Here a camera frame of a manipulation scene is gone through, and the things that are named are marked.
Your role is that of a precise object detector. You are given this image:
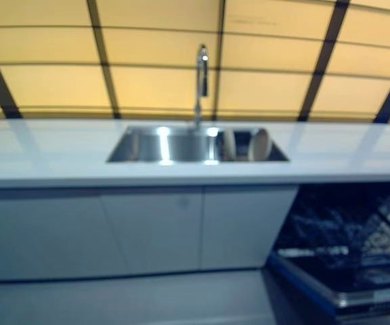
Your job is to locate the beige deep bowl plate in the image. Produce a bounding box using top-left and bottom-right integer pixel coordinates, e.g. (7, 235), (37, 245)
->
(247, 128), (274, 162)

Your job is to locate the black built-in dishwasher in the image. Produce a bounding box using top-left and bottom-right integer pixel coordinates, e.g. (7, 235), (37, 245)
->
(265, 181), (390, 325)

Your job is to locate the black dishwasher door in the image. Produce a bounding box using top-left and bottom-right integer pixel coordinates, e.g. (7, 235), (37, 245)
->
(269, 249), (390, 321)

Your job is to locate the stainless steel sink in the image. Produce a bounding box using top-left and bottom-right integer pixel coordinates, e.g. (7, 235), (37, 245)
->
(106, 125), (290, 165)

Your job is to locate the black dish drying rack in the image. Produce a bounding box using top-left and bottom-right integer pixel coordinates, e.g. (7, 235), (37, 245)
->
(215, 127), (278, 162)

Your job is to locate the chrome kitchen faucet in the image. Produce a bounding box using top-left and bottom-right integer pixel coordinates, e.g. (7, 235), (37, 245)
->
(193, 43), (211, 131)

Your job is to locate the white cabinet door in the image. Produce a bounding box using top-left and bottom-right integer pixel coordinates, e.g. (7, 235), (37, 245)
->
(0, 193), (129, 282)
(200, 185), (299, 271)
(99, 192), (205, 272)

